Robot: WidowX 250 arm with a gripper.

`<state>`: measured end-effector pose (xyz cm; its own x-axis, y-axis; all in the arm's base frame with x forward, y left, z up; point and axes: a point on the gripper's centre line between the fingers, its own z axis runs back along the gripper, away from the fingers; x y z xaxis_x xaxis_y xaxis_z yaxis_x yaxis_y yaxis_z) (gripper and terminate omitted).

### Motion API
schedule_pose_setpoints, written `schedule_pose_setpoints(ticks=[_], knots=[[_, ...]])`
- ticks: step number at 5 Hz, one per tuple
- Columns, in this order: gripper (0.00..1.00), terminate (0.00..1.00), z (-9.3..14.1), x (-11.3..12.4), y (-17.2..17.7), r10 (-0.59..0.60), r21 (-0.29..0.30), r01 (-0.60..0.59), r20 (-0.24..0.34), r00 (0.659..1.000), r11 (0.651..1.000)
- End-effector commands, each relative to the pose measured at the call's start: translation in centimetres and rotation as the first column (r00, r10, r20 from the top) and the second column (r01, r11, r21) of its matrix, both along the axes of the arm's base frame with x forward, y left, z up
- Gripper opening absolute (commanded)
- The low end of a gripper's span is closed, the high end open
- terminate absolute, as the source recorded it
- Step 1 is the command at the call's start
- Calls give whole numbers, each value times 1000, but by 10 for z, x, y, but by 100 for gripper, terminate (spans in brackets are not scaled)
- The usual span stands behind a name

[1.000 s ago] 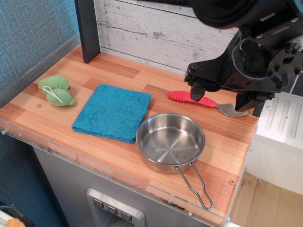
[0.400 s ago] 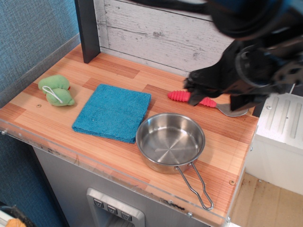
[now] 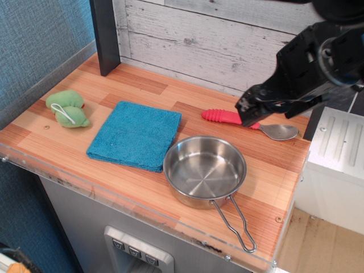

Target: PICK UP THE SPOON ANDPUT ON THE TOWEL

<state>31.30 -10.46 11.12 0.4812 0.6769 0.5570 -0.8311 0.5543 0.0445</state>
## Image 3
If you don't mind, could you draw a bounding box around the clear acrylic edge guard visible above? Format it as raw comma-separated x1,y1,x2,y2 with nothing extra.
1,136,310,272

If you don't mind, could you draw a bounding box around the dark grey post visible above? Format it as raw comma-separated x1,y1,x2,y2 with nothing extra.
89,0,121,76
303,102,326,141

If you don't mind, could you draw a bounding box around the steel pan with wire handle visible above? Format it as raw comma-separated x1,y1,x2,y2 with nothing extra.
163,135,257,253

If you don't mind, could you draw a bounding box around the red handled metal spoon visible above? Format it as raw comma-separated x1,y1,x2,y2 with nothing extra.
201,109,299,141

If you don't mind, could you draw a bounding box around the grey toy dispenser panel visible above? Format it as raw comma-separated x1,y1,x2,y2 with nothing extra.
104,226,175,272

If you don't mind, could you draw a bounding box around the green plush toy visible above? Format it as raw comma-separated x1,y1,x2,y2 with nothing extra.
45,90,90,128

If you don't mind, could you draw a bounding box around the dark grey right post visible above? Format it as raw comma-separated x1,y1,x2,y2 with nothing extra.
303,102,326,141

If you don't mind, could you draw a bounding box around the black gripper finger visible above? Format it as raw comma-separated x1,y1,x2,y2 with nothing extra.
235,90,273,127

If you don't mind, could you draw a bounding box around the yellow black object corner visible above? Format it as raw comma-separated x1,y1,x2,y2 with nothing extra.
1,247,39,272

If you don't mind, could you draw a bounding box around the dark grey left post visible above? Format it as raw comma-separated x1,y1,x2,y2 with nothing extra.
89,0,121,76

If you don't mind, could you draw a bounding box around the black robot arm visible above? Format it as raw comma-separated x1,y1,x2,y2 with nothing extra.
235,1,363,127

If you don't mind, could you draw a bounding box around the white ribbed appliance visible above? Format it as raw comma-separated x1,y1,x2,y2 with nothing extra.
295,107,363,233

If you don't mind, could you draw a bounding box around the blue folded cloth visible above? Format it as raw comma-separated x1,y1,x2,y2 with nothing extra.
86,101,182,172

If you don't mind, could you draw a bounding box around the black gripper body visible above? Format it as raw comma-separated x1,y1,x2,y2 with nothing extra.
247,22,353,118

